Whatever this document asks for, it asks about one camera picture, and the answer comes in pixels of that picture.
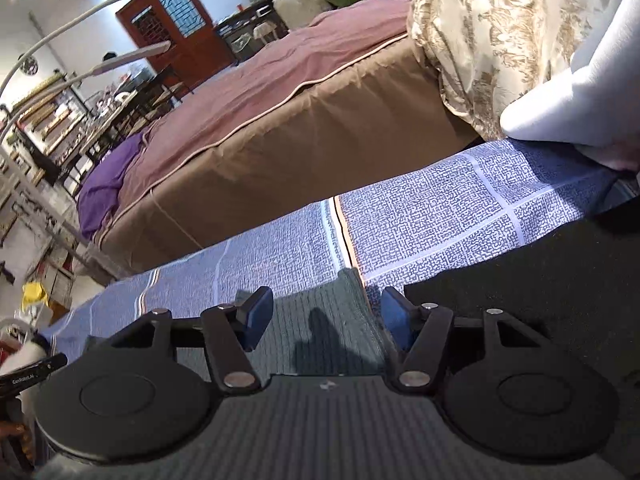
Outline blue cream checkered sweater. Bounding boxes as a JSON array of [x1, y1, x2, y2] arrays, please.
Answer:
[[84, 266, 396, 378]]

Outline yellow bag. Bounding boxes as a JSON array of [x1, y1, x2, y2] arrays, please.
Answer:
[[21, 282, 49, 312]]

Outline black garment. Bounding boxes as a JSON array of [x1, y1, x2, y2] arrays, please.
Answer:
[[404, 200, 639, 479]]

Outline blue patterned bed sheet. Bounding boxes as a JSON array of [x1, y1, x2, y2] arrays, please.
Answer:
[[44, 141, 617, 373]]

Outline purple cloth on bed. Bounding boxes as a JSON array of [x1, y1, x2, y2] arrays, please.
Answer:
[[77, 132, 143, 240]]

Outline white pillow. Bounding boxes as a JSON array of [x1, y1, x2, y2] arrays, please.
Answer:
[[500, 0, 639, 172]]

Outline brown bed with mauve cover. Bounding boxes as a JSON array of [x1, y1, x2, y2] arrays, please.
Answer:
[[91, 0, 477, 272]]

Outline cream floral patterned duvet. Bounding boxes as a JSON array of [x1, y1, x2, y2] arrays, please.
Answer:
[[408, 0, 614, 141]]

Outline red wooden door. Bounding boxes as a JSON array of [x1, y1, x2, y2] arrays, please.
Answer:
[[116, 0, 235, 94]]

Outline wall display shelves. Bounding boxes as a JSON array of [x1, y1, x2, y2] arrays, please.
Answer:
[[1, 70, 131, 283]]

